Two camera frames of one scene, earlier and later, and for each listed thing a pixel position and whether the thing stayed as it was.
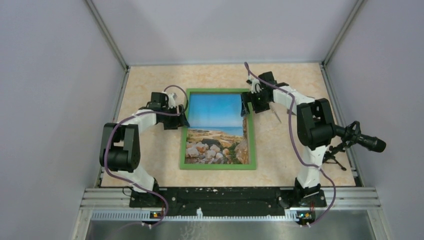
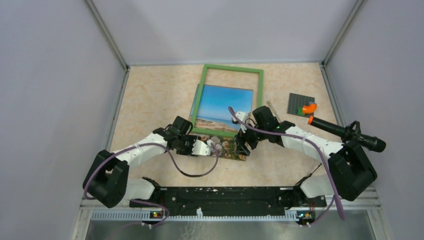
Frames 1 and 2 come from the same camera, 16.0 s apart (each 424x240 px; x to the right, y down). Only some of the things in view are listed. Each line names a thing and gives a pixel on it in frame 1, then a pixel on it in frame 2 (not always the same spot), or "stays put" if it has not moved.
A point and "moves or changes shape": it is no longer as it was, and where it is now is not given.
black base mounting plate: x=233 y=201 stays put
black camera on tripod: x=352 y=136 stays put
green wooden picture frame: x=252 y=158 -> x=220 y=132
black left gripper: x=178 y=121 -> x=188 y=152
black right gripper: x=247 y=97 -> x=240 y=138
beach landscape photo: x=217 y=133 moves or changes shape
